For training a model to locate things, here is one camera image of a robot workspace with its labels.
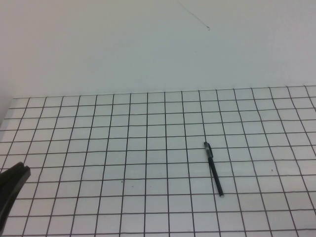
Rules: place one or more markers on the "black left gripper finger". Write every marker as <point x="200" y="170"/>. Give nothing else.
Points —
<point x="11" y="171"/>
<point x="14" y="185"/>

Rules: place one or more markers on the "black ballpoint pen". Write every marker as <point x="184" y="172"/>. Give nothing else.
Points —
<point x="216" y="176"/>

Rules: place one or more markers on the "white sheet with black grid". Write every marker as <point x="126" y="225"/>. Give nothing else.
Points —
<point x="123" y="138"/>

